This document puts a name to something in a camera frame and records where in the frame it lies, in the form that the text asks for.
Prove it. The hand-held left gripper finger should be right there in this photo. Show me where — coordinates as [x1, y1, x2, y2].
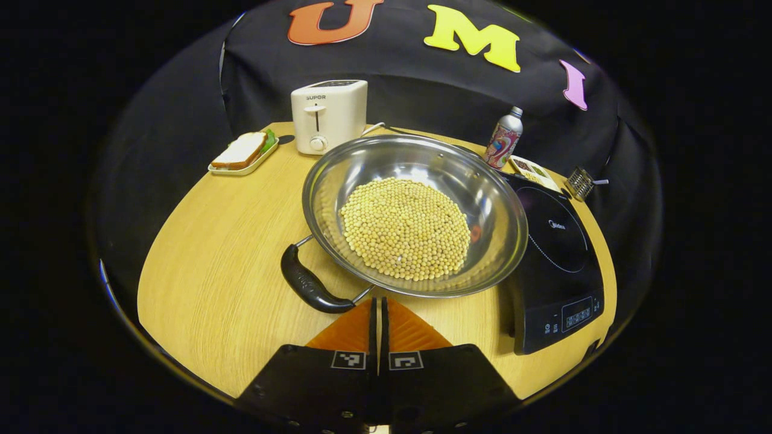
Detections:
[235, 298, 379, 434]
[380, 298, 522, 434]

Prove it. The stainless steel pot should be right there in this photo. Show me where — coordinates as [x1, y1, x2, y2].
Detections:
[280, 134, 529, 314]

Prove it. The black induction cooktop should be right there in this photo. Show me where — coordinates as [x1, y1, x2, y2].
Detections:
[498, 171, 606, 355]

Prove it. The pile of soybeans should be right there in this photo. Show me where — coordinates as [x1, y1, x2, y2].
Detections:
[339, 177, 472, 282]

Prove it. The cream rectangular plate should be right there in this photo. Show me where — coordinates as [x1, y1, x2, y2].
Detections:
[208, 140, 280, 177]

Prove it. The white toaster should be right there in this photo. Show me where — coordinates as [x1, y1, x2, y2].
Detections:
[291, 80, 369, 156]

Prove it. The white divided dish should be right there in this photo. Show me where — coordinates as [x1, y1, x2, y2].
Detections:
[508, 155, 562, 192]

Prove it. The printed aluminium bottle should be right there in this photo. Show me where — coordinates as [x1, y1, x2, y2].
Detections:
[483, 107, 524, 169]

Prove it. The sandwich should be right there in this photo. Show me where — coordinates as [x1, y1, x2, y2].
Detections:
[211, 131, 277, 170]

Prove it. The black cooktop power cable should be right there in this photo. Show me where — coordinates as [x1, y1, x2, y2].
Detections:
[384, 125, 483, 159]

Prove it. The wire mesh utensil holder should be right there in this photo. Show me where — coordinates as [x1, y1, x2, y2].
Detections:
[565, 166, 596, 202]

